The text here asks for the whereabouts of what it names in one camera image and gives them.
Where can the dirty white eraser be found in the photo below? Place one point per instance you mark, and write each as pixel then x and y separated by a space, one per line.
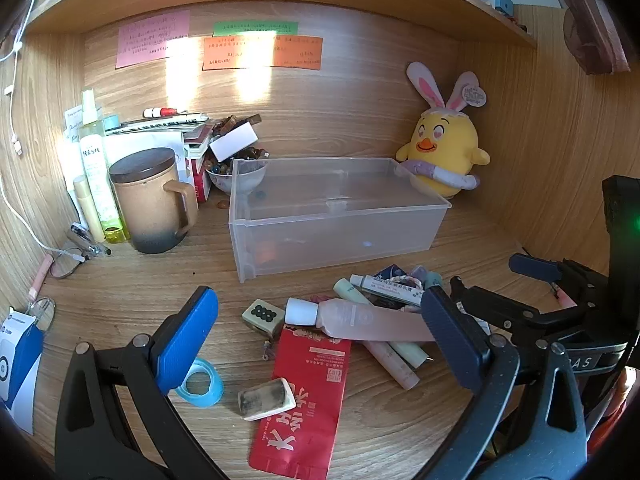
pixel 265 400

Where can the clear plastic storage bin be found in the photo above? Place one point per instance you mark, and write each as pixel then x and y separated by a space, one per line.
pixel 325 230

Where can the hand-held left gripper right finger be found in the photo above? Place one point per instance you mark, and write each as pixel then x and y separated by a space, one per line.
pixel 450 340

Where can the pink pen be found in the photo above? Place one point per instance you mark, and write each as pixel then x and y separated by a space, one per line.
pixel 40 277

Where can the brown lidded ceramic mug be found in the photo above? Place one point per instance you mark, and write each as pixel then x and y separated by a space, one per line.
pixel 150 210

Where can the small round mirror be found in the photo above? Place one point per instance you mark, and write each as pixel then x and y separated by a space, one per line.
pixel 42 312

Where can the cream cosmetic tube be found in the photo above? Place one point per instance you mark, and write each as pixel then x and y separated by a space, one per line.
pixel 85 205

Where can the pink cosmetic tube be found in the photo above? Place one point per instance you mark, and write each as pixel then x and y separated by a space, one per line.
pixel 392 365

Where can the person's red clothing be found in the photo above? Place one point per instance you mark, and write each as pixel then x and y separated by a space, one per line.
pixel 622 410

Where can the red paper envelope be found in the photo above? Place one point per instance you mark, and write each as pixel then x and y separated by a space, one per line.
pixel 305 390

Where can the dark dropper bottle white label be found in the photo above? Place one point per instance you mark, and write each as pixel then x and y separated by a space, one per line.
pixel 390 287

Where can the yellow chick plush toy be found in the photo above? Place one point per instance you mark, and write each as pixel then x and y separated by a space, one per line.
pixel 445 145

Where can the small teal bottle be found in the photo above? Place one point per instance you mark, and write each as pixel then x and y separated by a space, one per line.
pixel 431 278

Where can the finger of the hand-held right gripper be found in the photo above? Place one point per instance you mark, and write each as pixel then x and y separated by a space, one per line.
pixel 480 300
pixel 532 266

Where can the green sticky note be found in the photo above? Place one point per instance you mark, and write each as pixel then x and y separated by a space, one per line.
pixel 255 27

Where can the orange sticky note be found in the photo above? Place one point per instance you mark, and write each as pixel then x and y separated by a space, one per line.
pixel 260 55

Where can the pink sticky note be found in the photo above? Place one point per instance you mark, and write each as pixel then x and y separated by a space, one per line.
pixel 152 37

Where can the blue and white box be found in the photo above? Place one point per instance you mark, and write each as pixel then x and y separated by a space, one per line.
pixel 17 360

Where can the green spray bottle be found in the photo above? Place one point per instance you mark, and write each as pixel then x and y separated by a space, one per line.
pixel 97 170

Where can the stack of books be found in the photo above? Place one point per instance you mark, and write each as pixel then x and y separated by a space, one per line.
pixel 165 132

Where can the brown hanging cloth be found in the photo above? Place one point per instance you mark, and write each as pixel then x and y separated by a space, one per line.
pixel 595 30

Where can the blue toy block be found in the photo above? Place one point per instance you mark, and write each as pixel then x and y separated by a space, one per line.
pixel 502 2

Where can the small bowl of beads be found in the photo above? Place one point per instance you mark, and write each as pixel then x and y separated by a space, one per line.
pixel 225 180

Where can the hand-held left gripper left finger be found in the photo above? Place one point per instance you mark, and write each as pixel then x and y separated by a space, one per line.
pixel 192 332

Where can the black pen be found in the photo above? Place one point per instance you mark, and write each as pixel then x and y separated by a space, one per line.
pixel 87 240

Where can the red and white marker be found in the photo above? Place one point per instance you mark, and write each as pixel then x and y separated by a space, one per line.
pixel 162 112

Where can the dark blue small packet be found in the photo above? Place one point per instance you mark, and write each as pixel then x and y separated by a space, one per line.
pixel 392 272

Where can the white cardboard box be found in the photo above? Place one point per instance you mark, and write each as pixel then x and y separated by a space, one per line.
pixel 234 141

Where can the pink bottle with white cap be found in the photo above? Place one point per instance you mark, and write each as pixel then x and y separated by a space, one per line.
pixel 360 317

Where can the light green tube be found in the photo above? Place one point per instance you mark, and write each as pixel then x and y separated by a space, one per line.
pixel 410 352

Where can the thin frame eyeglasses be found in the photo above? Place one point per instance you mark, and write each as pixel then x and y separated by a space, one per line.
pixel 64 251

